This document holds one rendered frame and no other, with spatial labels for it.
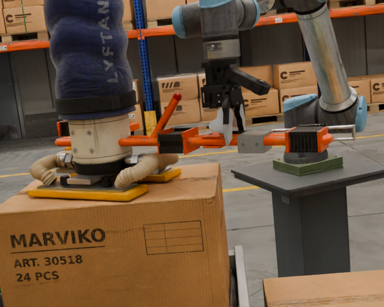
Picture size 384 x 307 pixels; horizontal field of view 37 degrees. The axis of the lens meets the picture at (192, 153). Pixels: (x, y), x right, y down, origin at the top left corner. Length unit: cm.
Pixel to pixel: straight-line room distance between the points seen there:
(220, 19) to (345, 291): 92
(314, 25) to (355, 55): 844
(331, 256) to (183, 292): 115
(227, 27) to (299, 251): 133
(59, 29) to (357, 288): 116
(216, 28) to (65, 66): 42
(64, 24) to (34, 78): 874
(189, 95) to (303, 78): 176
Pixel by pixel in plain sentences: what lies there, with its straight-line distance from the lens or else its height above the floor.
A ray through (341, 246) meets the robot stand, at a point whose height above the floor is 41.
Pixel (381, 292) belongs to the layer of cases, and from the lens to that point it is 186.
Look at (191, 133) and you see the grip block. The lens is 150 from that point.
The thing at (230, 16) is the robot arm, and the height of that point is 138.
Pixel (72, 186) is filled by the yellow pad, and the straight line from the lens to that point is 161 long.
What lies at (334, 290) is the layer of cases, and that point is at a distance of 187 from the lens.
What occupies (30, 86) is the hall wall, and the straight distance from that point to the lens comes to 1031.
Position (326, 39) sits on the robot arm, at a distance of 215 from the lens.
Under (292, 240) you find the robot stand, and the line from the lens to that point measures 254.
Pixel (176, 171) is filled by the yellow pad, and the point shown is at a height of 97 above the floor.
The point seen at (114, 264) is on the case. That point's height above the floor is 79.
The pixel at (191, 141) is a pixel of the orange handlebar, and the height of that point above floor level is 108.
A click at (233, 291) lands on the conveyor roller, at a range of 189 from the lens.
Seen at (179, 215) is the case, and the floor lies 91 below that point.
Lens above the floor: 133
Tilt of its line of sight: 11 degrees down
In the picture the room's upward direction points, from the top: 6 degrees counter-clockwise
